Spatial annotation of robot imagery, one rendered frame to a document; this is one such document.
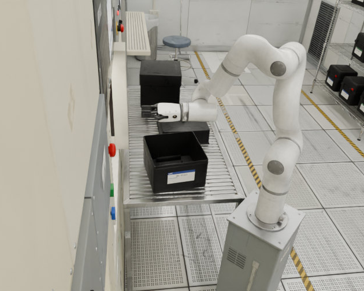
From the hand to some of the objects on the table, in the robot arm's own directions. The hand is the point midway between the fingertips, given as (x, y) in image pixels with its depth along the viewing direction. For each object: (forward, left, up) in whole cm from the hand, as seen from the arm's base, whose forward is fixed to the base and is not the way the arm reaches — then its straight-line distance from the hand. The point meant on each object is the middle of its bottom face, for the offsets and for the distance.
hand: (145, 111), depth 153 cm
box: (+58, -79, -43) cm, 107 cm away
